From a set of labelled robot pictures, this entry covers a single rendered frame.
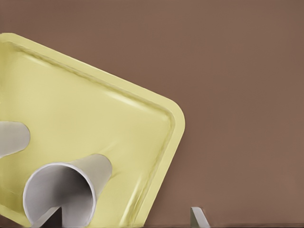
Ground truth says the pale yellow plastic tray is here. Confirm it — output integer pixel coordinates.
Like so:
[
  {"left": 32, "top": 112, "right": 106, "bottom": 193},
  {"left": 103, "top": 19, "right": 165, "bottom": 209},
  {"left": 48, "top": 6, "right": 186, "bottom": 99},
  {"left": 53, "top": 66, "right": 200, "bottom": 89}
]
[{"left": 0, "top": 32, "right": 186, "bottom": 226}]

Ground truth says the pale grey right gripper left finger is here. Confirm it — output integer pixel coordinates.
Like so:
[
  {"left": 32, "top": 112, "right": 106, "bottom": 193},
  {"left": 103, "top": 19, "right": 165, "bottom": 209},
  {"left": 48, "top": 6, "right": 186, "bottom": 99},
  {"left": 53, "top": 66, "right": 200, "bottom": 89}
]
[{"left": 31, "top": 204, "right": 64, "bottom": 226}]

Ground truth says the white IKEA cup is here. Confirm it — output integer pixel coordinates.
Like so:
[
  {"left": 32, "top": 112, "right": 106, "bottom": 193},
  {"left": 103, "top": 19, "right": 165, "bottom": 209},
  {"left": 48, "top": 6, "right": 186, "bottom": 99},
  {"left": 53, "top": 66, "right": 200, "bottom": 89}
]
[
  {"left": 22, "top": 153, "right": 113, "bottom": 226},
  {"left": 0, "top": 121, "right": 31, "bottom": 159}
]

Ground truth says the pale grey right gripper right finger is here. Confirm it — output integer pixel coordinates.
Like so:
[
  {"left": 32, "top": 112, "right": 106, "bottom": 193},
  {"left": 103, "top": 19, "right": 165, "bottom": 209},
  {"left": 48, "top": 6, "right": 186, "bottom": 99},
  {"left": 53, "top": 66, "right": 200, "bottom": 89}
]
[{"left": 190, "top": 207, "right": 211, "bottom": 226}]

